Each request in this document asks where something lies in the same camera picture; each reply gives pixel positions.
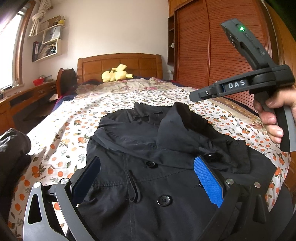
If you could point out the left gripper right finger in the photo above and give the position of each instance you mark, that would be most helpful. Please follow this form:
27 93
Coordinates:
209 180

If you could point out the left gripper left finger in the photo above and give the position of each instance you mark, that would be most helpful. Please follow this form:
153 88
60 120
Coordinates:
82 180

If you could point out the black double-breasted coat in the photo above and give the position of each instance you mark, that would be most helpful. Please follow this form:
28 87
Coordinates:
147 188

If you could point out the floral beige blanket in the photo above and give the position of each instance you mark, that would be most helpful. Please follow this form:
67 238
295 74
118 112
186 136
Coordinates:
138 84

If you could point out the orange-print white bedsheet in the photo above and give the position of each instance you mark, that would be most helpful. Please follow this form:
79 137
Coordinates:
59 141

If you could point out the wooden louvered wardrobe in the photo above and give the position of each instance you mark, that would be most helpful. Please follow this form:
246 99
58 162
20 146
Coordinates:
199 50

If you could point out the folded black garment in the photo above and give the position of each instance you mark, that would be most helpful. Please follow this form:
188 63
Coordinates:
15 147

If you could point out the wooden chair with black bag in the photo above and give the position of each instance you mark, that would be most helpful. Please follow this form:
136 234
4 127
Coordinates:
66 79

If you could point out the wooden desk counter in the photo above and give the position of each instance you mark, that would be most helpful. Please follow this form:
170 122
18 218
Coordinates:
16 108

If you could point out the red bowl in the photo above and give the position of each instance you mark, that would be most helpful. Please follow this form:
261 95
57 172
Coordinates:
38 81

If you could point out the yellow Pikachu plush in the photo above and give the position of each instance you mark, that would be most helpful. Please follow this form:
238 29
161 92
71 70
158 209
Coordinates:
116 74

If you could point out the tied white curtain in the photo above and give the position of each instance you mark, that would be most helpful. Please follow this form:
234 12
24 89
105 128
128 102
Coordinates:
44 6

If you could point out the white wall shelf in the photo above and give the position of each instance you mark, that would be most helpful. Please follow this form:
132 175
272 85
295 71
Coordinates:
49 39

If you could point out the window with wooden frame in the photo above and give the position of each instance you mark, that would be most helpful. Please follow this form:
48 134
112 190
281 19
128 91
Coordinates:
15 16

